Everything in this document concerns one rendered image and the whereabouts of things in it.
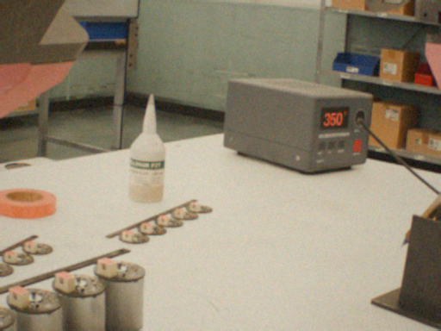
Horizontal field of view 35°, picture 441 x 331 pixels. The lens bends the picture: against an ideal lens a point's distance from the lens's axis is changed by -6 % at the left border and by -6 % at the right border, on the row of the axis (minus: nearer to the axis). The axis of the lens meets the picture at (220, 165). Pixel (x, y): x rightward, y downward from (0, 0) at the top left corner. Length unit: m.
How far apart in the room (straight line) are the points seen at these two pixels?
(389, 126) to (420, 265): 4.32
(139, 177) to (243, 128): 0.26
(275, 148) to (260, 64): 4.91
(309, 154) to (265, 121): 0.08
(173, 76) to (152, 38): 0.41
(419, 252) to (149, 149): 0.30
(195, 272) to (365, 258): 0.15
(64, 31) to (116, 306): 0.19
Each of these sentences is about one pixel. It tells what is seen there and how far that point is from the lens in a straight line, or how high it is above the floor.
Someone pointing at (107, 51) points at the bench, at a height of 0.69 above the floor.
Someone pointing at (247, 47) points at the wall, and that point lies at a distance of 5.85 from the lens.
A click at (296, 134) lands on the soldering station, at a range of 0.85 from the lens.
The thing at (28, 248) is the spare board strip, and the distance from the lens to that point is 0.55.
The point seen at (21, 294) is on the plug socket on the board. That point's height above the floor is 0.82.
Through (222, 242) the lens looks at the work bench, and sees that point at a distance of 0.60.
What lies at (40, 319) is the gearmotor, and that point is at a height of 0.81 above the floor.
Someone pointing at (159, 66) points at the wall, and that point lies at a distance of 6.41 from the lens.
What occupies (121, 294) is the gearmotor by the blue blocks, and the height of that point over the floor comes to 0.80.
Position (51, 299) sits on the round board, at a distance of 0.31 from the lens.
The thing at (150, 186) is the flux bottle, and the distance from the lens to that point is 0.69.
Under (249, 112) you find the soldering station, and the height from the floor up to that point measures 0.81.
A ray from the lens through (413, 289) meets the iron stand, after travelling 0.49.
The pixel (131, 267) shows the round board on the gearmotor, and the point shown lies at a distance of 0.35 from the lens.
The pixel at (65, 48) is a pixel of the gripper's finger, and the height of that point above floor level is 0.93.
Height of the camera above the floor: 0.94
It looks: 12 degrees down
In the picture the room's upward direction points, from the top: 4 degrees clockwise
